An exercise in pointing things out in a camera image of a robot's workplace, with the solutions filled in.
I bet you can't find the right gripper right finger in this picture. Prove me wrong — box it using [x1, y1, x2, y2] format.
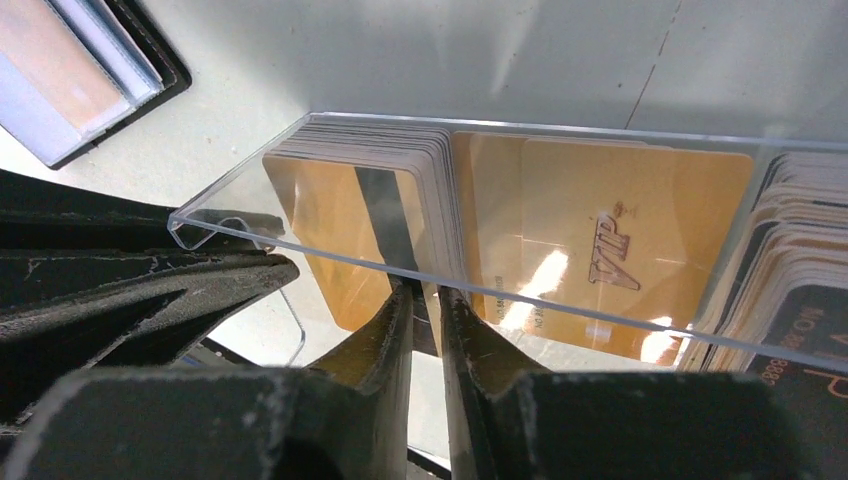
[438, 287, 819, 479]

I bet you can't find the orange credit card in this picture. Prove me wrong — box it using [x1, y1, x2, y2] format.
[1, 0, 130, 133]
[261, 120, 466, 354]

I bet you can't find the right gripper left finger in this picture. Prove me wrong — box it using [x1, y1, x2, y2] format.
[2, 285, 413, 479]

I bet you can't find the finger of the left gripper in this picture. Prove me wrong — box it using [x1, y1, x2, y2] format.
[1, 251, 300, 424]
[1, 170, 274, 255]

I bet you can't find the clear plastic card tray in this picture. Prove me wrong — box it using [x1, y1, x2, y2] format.
[169, 112, 847, 383]

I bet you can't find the black card holder wallet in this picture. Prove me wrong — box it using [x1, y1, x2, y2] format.
[1, 0, 192, 169]

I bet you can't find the black credit card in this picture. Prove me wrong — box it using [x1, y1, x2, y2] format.
[680, 152, 847, 479]

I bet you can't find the orange VIP card in tray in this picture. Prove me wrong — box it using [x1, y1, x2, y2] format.
[451, 131, 754, 366]

